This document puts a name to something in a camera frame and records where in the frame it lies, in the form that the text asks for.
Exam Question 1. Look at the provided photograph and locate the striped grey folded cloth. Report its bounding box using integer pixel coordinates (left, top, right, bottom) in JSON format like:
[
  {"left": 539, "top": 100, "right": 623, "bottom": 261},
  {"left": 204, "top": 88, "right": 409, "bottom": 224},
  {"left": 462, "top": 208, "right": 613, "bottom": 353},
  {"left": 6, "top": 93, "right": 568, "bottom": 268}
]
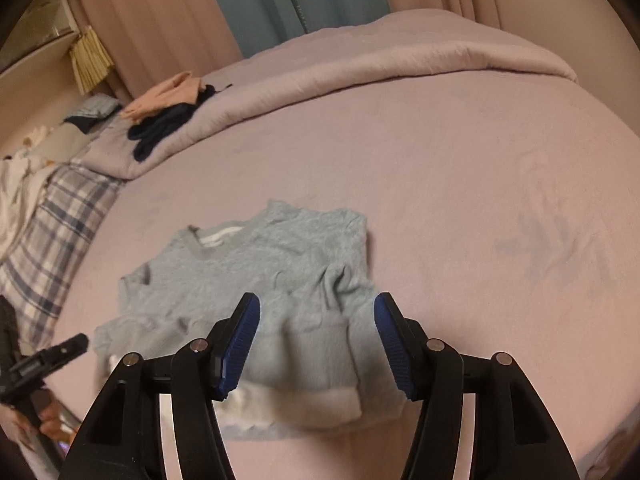
[{"left": 64, "top": 94, "right": 123, "bottom": 136}]

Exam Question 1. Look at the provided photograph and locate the white floral printed cloth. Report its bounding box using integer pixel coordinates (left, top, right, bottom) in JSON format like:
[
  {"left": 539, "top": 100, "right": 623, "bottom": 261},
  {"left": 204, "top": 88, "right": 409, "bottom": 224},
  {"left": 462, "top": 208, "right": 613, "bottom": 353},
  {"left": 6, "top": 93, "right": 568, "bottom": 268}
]
[{"left": 0, "top": 127, "right": 56, "bottom": 261}]

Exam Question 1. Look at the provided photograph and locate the grey knit sweater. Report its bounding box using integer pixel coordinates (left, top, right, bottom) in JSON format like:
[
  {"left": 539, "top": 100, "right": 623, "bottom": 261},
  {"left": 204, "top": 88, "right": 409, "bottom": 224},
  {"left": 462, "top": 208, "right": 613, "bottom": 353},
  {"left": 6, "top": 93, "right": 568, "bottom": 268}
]
[{"left": 92, "top": 199, "right": 403, "bottom": 442}]

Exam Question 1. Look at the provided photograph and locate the pink duvet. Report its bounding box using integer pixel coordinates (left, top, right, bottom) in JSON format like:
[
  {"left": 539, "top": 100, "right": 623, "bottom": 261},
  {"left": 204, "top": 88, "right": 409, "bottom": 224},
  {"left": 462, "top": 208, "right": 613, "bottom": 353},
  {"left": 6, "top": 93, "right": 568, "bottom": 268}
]
[{"left": 82, "top": 8, "right": 578, "bottom": 181}]

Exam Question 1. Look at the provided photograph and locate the person's left hand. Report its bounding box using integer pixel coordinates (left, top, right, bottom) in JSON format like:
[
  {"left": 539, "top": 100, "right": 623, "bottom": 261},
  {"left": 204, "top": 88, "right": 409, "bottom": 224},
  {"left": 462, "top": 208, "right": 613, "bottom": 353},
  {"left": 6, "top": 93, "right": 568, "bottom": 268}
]
[{"left": 37, "top": 400, "right": 81, "bottom": 443}]

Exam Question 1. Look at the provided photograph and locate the peach garment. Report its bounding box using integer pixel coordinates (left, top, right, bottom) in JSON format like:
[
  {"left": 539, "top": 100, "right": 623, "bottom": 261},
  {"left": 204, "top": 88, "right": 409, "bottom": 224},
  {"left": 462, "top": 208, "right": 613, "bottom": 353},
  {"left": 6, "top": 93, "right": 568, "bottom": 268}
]
[{"left": 120, "top": 71, "right": 203, "bottom": 123}]

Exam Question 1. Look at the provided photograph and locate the teal curtain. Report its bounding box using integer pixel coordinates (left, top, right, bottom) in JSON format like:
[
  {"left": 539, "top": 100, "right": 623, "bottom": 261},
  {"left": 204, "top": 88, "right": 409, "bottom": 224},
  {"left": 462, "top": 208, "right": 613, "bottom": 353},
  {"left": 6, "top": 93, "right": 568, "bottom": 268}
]
[{"left": 197, "top": 0, "right": 391, "bottom": 58}]

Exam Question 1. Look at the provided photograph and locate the pink bed sheet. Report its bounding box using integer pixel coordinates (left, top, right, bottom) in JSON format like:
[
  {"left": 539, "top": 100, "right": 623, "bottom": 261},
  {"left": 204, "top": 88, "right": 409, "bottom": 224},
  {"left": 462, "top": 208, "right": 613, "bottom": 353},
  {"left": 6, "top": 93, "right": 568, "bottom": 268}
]
[{"left": 50, "top": 67, "right": 640, "bottom": 480}]

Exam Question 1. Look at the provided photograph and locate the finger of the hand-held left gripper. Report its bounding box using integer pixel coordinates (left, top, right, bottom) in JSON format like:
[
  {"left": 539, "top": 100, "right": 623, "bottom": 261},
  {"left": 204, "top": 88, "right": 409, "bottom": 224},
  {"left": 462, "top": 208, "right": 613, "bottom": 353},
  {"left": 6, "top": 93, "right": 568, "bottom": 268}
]
[{"left": 35, "top": 333, "right": 90, "bottom": 368}]

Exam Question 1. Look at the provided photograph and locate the yellow fringed cloth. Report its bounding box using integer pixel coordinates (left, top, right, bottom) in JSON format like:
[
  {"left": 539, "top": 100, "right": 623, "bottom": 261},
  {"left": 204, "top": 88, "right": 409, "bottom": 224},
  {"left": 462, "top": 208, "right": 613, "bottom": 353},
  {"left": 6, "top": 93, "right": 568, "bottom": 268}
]
[{"left": 69, "top": 26, "right": 115, "bottom": 95}]

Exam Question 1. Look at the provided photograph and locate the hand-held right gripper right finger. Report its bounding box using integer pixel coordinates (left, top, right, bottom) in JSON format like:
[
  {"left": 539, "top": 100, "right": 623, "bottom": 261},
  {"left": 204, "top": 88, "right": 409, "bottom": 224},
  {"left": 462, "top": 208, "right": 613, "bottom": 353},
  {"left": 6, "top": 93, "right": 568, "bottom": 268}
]
[{"left": 374, "top": 291, "right": 581, "bottom": 480}]

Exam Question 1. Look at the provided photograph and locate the plaid pillow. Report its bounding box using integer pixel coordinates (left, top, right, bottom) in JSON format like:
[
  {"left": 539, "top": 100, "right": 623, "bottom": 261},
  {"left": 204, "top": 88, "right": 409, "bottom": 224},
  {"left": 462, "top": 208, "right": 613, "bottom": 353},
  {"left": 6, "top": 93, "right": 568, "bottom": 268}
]
[{"left": 0, "top": 165, "right": 126, "bottom": 356}]

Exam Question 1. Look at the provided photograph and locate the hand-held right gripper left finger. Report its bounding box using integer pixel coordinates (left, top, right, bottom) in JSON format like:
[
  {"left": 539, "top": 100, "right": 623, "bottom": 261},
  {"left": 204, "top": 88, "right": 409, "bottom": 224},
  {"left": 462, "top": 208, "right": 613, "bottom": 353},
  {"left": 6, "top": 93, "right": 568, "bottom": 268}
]
[{"left": 60, "top": 291, "right": 262, "bottom": 480}]

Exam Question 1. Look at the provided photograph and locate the navy garment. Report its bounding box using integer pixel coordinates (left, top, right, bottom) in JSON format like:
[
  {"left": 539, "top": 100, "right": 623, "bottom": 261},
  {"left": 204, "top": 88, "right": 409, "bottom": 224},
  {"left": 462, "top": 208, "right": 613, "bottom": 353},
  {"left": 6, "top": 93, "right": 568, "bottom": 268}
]
[{"left": 127, "top": 82, "right": 233, "bottom": 163}]

